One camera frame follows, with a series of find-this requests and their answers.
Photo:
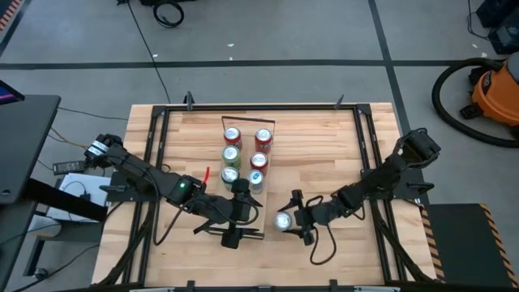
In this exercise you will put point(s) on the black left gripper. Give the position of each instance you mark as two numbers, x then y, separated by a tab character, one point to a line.
239	209

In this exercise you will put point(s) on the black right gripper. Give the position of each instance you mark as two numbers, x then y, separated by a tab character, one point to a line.
310	215

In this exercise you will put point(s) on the pink Spindrift grapefruit can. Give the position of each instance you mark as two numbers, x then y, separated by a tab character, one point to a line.
282	221

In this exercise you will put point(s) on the green Sprite can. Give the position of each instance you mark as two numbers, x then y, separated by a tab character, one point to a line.
229	174

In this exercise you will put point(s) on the blue Red Bull can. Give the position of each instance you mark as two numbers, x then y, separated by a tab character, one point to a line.
255	178

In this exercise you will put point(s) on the dark red soda can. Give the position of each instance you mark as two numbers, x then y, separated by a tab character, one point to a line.
258	160

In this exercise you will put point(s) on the pale green Sanzo can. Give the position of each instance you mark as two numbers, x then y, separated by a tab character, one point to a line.
231	154

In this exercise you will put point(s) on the red Fanta can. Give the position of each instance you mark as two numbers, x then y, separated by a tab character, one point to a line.
232	134
263	137

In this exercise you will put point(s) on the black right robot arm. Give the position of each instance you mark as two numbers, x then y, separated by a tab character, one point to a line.
381	178

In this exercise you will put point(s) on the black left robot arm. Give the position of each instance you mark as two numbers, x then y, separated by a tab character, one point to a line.
134	166

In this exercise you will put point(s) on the white box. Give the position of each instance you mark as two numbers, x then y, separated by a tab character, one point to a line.
73	186

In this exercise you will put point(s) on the black mat with hazard stripes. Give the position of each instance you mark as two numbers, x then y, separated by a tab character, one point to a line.
466	243

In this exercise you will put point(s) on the black power adapter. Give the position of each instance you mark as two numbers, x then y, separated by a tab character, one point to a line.
69	167

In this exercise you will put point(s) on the black desk beam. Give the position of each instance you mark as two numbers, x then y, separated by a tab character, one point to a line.
61	198

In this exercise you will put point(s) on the orange shop vacuum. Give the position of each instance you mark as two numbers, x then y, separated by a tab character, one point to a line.
436	95
496	93

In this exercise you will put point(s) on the black desk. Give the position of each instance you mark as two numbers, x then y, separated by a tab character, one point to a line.
24	142

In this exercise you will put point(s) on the laptop screen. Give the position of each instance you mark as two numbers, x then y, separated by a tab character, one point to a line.
8	95

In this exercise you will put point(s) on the black equipment case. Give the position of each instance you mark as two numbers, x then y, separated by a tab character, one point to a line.
504	28

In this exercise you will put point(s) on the orange black striped floor strip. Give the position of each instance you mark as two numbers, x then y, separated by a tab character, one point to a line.
10	12

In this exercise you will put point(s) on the black aluminium table frame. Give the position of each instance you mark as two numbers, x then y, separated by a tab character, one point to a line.
259	108

